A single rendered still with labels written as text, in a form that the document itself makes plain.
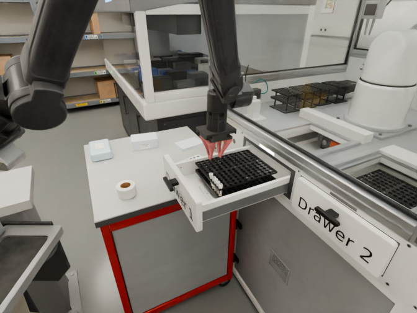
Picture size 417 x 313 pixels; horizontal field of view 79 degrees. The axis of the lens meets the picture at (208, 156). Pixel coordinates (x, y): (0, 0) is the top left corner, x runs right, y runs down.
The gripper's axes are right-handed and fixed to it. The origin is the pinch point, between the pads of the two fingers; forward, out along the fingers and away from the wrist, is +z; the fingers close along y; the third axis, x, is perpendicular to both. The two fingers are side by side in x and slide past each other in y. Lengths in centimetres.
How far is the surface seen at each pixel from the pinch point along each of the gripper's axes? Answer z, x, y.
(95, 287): 100, -46, 48
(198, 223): 12.8, 12.1, 10.7
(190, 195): 5.6, 8.3, 11.5
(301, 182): 5.2, 16.5, -20.5
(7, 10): -29, -416, 101
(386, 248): 5.7, 42.4, -20.6
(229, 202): 10.5, 10.3, -0.1
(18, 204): 25, -35, 61
